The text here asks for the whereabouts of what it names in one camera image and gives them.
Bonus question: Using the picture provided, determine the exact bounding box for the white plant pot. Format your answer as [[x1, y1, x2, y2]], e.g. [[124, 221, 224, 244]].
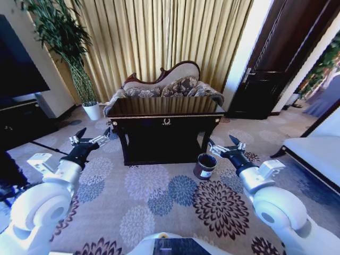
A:
[[81, 101, 102, 121]]

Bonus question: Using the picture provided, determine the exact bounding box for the thin black floor cable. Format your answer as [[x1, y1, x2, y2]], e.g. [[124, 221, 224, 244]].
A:
[[29, 141, 69, 156]]

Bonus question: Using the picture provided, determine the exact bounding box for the golden pleated curtain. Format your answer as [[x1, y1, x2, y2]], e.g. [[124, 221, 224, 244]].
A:
[[46, 0, 254, 103]]

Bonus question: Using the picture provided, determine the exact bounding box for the dark glossy wooden table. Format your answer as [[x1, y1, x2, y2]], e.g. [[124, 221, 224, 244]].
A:
[[106, 96, 226, 167]]

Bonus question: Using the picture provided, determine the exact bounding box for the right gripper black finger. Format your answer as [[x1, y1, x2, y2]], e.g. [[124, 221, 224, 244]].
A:
[[207, 137, 228, 159], [228, 134, 247, 154]]

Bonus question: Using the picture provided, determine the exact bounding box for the leafy green plant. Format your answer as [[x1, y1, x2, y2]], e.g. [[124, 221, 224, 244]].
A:
[[300, 34, 340, 99]]

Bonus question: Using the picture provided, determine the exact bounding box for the black flat-screen television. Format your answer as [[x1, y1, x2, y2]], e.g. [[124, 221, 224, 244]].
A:
[[0, 14, 51, 101]]

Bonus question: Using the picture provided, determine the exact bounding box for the beige carved wood-frame sofa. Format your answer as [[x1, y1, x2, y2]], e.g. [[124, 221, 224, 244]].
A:
[[103, 60, 225, 114]]

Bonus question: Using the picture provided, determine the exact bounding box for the tall green bamboo plant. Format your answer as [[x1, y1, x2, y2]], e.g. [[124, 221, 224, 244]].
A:
[[15, 0, 98, 107]]

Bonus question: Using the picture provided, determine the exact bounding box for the dark brown wooden door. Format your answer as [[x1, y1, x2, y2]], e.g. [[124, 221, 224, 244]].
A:
[[227, 0, 326, 120]]

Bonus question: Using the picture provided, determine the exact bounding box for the dark round trash bin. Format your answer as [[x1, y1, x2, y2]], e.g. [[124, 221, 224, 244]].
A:
[[193, 153, 218, 181]]

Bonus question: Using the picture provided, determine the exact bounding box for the large floral brown cushion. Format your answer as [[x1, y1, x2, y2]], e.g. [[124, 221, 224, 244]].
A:
[[160, 76, 199, 98]]

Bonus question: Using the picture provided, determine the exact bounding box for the dark television cabinet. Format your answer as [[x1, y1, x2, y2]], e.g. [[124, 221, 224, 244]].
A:
[[0, 98, 61, 186]]

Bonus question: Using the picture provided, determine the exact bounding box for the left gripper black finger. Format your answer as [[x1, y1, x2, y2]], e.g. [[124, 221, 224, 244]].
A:
[[89, 126, 111, 149], [69, 127, 88, 146]]

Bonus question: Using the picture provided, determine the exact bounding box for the white upholstered bench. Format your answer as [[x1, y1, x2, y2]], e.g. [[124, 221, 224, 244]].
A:
[[270, 105, 340, 186]]

